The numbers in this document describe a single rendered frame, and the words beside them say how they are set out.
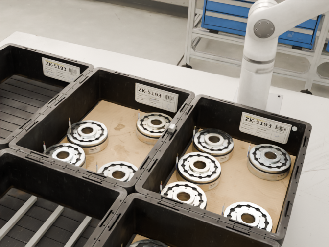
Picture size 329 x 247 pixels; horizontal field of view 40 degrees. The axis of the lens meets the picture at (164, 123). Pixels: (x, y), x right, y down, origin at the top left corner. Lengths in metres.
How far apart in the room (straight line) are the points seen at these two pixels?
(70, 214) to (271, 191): 0.46
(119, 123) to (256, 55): 0.42
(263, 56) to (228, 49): 2.24
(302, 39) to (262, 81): 1.66
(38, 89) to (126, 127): 0.32
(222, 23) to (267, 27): 1.78
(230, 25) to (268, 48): 1.70
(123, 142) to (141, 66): 0.64
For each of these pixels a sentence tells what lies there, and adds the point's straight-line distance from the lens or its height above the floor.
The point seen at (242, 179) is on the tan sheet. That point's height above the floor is 0.83.
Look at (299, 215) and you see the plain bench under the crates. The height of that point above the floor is 0.70.
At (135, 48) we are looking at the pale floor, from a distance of 3.43.
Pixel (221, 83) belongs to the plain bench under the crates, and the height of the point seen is 0.70.
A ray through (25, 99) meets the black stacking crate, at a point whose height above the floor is 0.83.
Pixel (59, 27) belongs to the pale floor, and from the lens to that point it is 3.76.
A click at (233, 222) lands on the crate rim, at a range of 0.86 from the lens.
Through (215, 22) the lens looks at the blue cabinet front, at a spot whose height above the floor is 0.37.
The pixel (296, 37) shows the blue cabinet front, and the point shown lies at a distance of 2.98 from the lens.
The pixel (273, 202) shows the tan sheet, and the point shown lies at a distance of 1.06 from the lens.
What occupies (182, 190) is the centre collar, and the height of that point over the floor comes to 0.87.
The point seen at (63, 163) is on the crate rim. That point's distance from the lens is 0.96.
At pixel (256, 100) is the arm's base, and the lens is 1.37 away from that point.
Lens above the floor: 1.56
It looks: 36 degrees down
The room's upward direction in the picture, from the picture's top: 4 degrees clockwise
